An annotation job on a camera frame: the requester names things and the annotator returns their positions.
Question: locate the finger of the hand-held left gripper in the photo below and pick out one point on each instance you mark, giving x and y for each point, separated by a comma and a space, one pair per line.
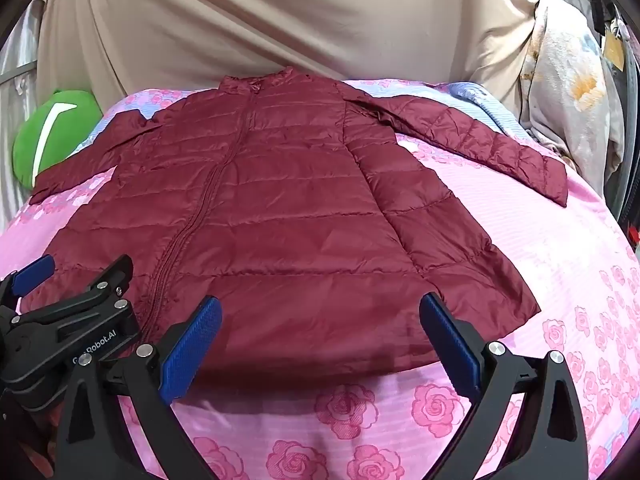
31, 271
95, 285

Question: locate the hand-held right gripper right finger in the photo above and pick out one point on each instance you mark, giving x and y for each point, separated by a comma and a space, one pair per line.
450, 347

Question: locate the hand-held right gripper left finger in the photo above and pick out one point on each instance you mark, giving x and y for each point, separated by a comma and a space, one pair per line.
189, 352

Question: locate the maroon puffer jacket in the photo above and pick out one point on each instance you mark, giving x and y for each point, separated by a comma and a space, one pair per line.
300, 210

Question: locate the pink floral bed sheet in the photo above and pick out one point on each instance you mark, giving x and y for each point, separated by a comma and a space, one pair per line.
525, 260

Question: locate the green plush toy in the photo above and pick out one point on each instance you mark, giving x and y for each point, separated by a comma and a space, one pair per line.
80, 110

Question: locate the grey floral hanging cloth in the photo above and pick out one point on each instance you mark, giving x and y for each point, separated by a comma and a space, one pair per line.
565, 85

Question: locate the beige cloth backdrop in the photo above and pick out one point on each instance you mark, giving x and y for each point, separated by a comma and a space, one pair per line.
250, 20

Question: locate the brown cardboard tag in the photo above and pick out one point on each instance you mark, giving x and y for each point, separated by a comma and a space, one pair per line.
613, 52

